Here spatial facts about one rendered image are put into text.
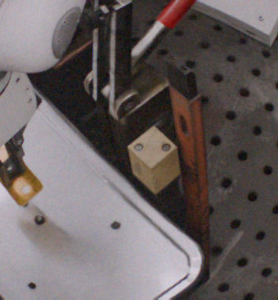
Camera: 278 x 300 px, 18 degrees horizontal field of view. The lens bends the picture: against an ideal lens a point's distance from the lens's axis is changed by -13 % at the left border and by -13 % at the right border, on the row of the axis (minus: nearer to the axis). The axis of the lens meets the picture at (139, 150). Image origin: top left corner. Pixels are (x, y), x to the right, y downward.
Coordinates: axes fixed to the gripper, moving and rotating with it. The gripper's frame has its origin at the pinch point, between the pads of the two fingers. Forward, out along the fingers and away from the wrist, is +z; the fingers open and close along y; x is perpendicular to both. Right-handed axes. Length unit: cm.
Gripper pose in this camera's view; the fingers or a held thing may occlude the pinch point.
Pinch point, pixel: (5, 158)
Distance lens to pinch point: 91.9
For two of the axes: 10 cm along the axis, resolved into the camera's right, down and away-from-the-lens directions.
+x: 6.5, 6.2, -4.4
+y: -7.5, 6.0, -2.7
